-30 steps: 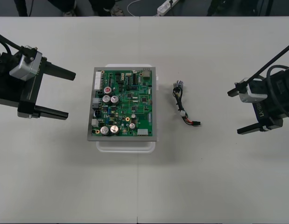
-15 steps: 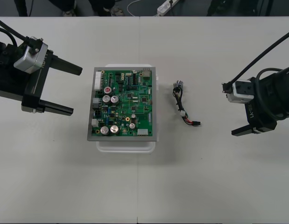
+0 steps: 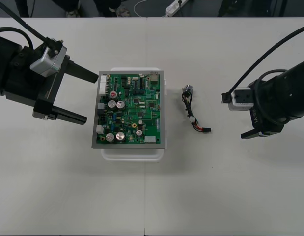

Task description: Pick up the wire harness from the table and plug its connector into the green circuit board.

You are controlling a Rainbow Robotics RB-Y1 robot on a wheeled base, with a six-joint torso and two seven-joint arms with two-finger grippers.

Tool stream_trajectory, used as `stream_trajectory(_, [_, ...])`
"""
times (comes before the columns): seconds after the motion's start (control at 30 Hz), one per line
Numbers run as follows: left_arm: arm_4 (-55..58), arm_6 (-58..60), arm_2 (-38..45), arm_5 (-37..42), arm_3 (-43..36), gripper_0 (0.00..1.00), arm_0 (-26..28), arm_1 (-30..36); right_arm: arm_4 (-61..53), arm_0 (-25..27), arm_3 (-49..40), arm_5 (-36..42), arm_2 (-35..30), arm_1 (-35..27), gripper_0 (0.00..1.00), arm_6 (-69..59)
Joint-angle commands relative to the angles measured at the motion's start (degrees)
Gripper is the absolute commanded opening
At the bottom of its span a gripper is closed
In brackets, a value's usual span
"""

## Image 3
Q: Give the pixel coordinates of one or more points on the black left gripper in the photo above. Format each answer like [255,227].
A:
[26,88]

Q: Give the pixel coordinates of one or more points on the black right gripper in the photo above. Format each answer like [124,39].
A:
[269,125]

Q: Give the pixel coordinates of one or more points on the green circuit board grey frame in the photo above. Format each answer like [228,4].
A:
[142,110]

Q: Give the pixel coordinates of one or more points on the person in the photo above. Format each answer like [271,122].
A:
[73,13]

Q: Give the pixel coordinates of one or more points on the milky plastic box with lid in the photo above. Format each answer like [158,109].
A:
[132,155]

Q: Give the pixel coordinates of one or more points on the white power strip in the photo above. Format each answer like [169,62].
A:
[174,7]

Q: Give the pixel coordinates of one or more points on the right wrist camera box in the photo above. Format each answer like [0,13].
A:
[241,97]

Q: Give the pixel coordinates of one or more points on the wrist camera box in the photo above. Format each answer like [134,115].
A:
[241,97]
[47,61]

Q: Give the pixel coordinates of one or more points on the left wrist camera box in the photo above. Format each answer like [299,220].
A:
[47,61]

